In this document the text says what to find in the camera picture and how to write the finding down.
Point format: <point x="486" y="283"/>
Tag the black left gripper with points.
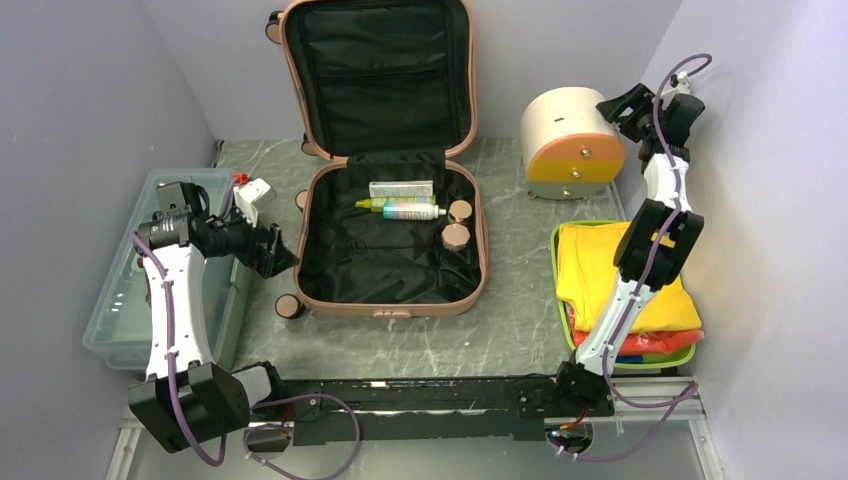
<point x="269" y="260"/>

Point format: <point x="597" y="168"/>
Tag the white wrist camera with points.
<point x="251" y="196"/>
<point x="678" y="84"/>

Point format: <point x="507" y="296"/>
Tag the rose gold round jar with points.
<point x="460" y="211"/>

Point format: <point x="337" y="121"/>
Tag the red white tie-dye cloth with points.
<point x="661" y="335"/>

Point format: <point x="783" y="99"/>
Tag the pastel cosmetic tube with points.
<point x="412" y="211"/>

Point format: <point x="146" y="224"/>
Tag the aluminium frame rail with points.
<point x="635" y="398"/>

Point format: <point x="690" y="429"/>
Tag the cream orange drawer cabinet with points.
<point x="568" y="150"/>

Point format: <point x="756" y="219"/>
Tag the clear plastic storage box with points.
<point x="119" y="330"/>

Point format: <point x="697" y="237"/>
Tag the lime green plastic tray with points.
<point x="651" y="361"/>

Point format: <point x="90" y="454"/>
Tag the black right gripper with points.
<point x="636" y="101"/>

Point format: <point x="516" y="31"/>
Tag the pink hard-shell suitcase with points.
<point x="386" y="91"/>

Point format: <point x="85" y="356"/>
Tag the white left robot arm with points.
<point x="186" y="398"/>

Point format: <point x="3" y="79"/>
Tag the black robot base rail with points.
<point x="521" y="408"/>

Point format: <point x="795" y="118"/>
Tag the yellow cloth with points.
<point x="586" y="277"/>

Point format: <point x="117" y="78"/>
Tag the white cosmetic box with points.
<point x="417" y="188"/>

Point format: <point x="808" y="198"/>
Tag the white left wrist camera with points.
<point x="251" y="196"/>

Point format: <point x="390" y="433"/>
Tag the green yellow small tube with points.
<point x="376" y="204"/>

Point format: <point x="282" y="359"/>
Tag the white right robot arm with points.
<point x="655" y="245"/>

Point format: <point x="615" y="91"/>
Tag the blue towel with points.
<point x="630" y="359"/>

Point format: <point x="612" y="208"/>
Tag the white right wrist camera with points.
<point x="678" y="84"/>

